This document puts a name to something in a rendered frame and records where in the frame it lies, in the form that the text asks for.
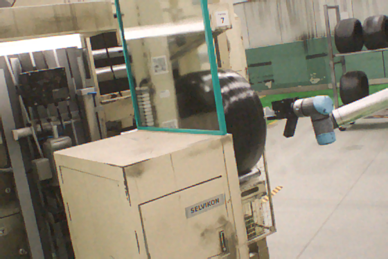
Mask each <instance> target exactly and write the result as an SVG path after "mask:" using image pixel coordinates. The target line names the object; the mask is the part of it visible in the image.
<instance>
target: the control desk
mask: <svg viewBox="0 0 388 259"><path fill-rule="evenodd" d="M53 154H54V160H55V165H56V168H57V172H58V180H59V182H60V188H61V191H62V199H63V202H64V207H65V211H66V217H67V222H68V225H69V230H70V236H71V241H72V245H73V250H74V256H75V259H250V257H249V246H248V243H246V242H247V241H248V240H247V233H246V228H245V217H244V213H243V205H242V202H241V193H240V186H239V181H238V174H237V166H236V158H235V154H234V149H233V138H232V134H225V135H213V134H189V133H180V132H163V131H154V130H145V129H138V130H137V132H130V133H127V134H122V135H118V136H114V137H111V138H106V139H102V140H99V141H95V142H91V143H86V144H84V145H79V146H74V147H72V148H67V149H65V150H58V151H56V152H54V153H53Z"/></svg>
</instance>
